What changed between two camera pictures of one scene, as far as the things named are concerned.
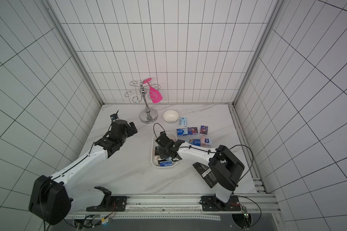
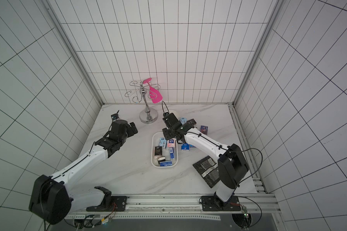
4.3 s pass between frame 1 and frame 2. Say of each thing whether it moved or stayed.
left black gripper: stayed
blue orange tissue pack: stayed
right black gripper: moved
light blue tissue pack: stayed
